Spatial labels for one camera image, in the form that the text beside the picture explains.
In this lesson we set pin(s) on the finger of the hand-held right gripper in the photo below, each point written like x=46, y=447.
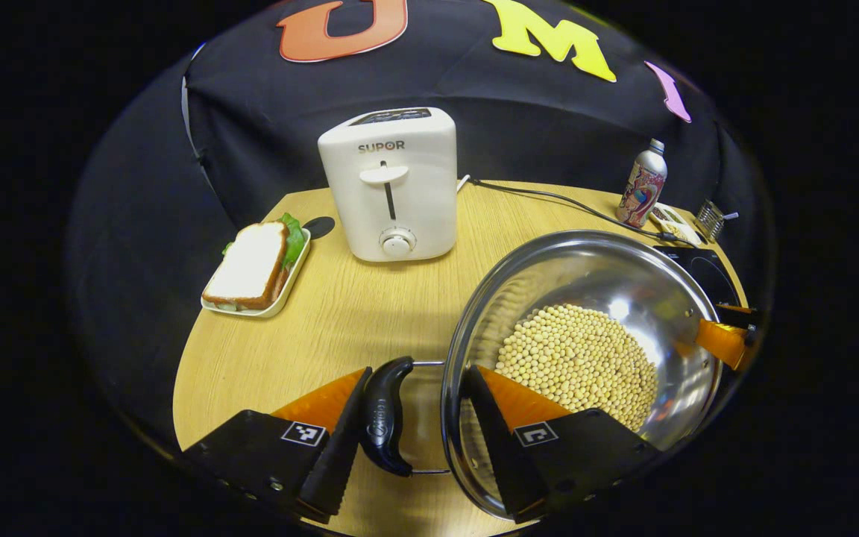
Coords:
x=720, y=341
x=739, y=315

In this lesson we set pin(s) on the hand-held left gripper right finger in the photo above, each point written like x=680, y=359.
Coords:
x=500, y=455

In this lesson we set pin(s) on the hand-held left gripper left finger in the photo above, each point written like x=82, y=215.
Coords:
x=340, y=470

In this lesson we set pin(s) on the black induction cooktop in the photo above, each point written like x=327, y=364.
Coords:
x=705, y=268

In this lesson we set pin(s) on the white divided plate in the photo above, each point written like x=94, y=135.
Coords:
x=675, y=222

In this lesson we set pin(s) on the pile of soybeans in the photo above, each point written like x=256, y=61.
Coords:
x=579, y=358

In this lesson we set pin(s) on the silver printed drink bottle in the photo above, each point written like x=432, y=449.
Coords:
x=643, y=186

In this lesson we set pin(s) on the white rectangular tray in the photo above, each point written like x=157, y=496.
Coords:
x=280, y=298

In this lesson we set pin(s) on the sandwich with lettuce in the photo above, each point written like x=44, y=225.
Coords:
x=250, y=265

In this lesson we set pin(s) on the black backdrop cloth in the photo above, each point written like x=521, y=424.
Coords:
x=549, y=134

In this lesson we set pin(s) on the white toaster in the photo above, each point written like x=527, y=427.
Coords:
x=400, y=186

